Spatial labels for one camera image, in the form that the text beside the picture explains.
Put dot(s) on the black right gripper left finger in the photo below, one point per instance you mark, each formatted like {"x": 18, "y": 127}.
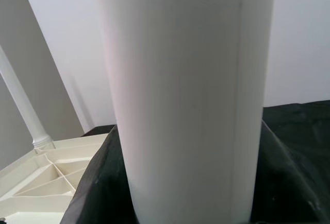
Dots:
{"x": 103, "y": 182}

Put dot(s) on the white plastic table top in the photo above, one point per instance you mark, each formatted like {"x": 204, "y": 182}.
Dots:
{"x": 38, "y": 208}

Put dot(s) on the white plastic table leg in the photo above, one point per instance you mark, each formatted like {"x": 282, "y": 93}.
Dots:
{"x": 185, "y": 92}
{"x": 25, "y": 105}

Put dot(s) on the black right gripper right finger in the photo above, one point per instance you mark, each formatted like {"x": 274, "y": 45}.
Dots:
{"x": 283, "y": 190}

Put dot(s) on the black tablecloth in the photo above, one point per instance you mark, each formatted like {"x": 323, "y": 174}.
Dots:
{"x": 296, "y": 121}

